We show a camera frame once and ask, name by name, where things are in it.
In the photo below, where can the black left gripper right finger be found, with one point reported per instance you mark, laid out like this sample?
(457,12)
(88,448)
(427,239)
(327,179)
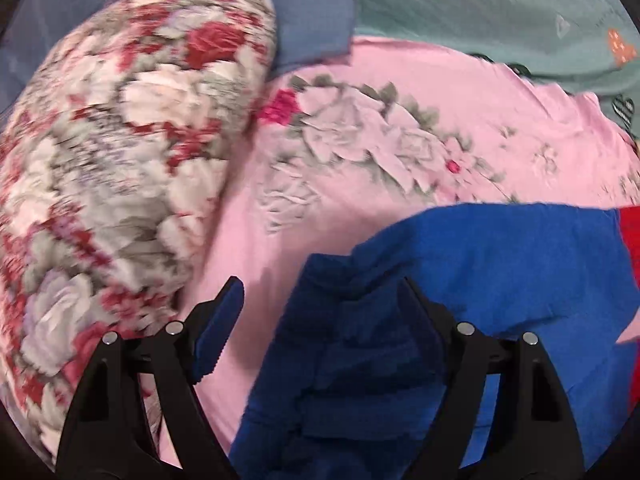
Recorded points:
(533,433)

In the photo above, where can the blue pants with red trim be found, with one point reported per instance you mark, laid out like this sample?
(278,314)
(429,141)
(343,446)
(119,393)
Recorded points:
(358,365)

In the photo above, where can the teal heart print cloth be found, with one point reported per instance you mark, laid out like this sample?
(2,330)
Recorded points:
(582,45)

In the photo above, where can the red white floral quilt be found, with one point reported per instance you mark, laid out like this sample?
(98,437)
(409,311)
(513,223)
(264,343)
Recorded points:
(112,165)

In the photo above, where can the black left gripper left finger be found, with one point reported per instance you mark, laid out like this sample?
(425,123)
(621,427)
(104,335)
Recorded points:
(106,434)

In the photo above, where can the pink floral bed sheet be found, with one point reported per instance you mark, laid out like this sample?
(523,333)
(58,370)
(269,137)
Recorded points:
(343,149)

